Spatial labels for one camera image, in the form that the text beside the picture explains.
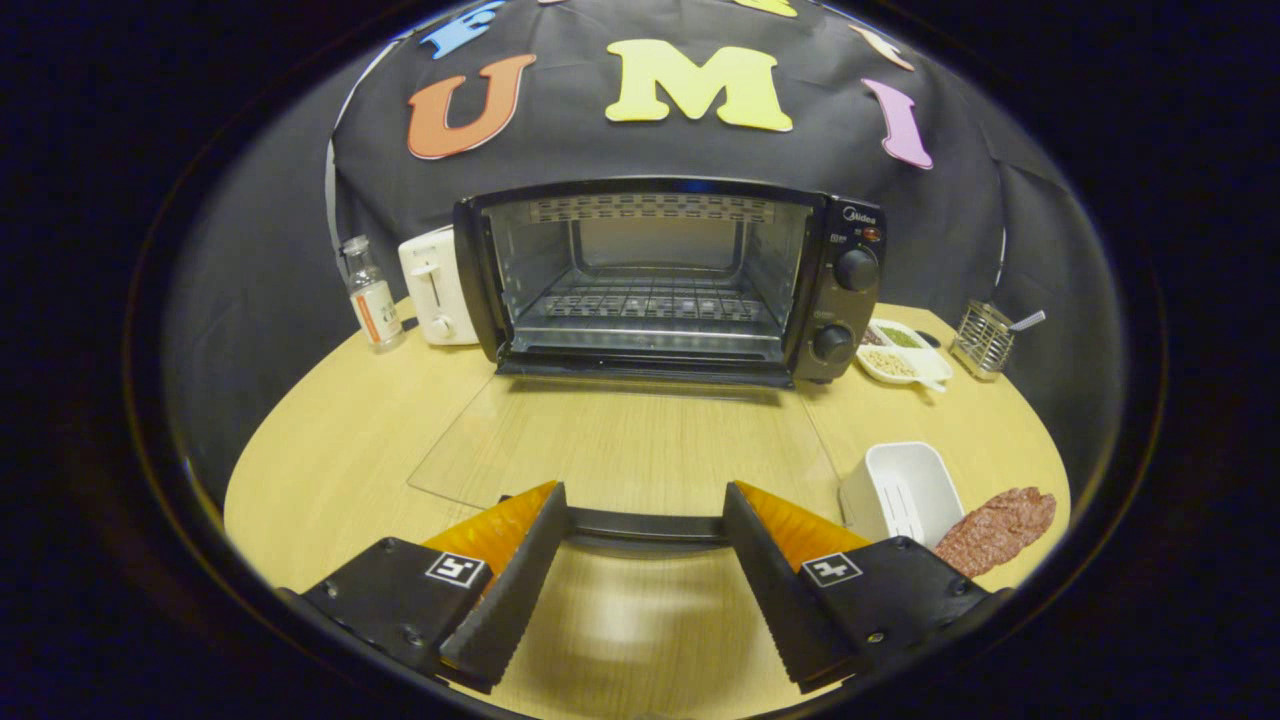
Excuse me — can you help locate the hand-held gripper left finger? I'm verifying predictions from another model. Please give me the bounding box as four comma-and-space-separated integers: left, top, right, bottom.
298, 481, 571, 694

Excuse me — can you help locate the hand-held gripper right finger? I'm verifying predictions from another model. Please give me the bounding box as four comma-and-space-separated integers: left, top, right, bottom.
722, 481, 1011, 695

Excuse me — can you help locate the brown meat slice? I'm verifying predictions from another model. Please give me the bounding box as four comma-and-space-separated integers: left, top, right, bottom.
932, 487, 1058, 579

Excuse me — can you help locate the black toaster oven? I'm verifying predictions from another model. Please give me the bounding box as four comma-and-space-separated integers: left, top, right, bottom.
408, 177, 887, 546

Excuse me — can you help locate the white bread toaster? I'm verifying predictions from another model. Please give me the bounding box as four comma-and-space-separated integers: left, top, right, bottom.
398, 226, 481, 347

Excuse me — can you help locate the white rectangular tray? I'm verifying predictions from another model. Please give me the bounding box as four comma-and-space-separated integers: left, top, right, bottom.
838, 441, 966, 549

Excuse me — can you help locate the white divided grain dish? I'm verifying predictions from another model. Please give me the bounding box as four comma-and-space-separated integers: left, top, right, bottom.
856, 318, 955, 393

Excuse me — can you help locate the clear bottle orange label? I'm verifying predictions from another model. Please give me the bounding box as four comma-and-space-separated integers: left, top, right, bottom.
340, 235, 405, 351

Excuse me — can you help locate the wire mesh utensil holder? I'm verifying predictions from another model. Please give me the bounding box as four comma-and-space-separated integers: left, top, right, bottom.
950, 300, 1016, 381

